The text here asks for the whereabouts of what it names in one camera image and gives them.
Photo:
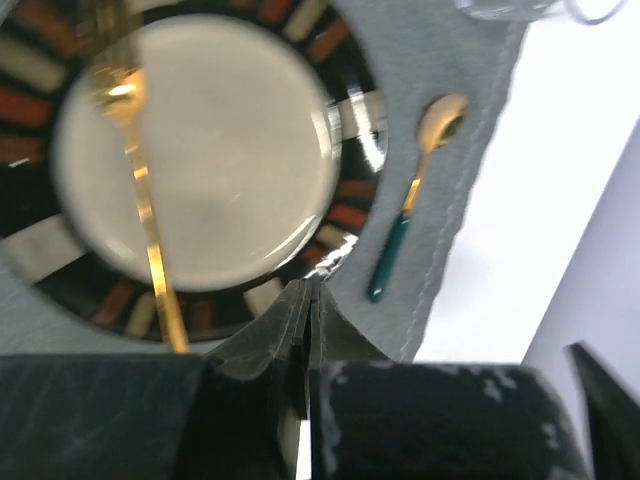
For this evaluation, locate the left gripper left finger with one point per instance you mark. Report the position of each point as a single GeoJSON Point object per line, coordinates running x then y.
{"type": "Point", "coordinates": [234, 413]}

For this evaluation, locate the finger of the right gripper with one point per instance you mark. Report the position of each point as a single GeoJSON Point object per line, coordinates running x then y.
{"type": "Point", "coordinates": [612, 415]}

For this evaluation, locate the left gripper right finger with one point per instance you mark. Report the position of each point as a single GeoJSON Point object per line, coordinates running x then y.
{"type": "Point", "coordinates": [375, 418]}

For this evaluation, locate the dark rimmed dinner plate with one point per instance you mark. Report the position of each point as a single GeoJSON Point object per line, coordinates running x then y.
{"type": "Point", "coordinates": [265, 141]}

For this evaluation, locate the gold fork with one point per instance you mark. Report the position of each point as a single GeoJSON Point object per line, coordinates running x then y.
{"type": "Point", "coordinates": [145, 200]}

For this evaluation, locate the grey cloth placemat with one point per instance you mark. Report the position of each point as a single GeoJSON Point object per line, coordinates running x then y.
{"type": "Point", "coordinates": [443, 79]}

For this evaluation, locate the clear drinking glass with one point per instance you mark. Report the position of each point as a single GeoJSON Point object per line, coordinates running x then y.
{"type": "Point", "coordinates": [587, 13]}

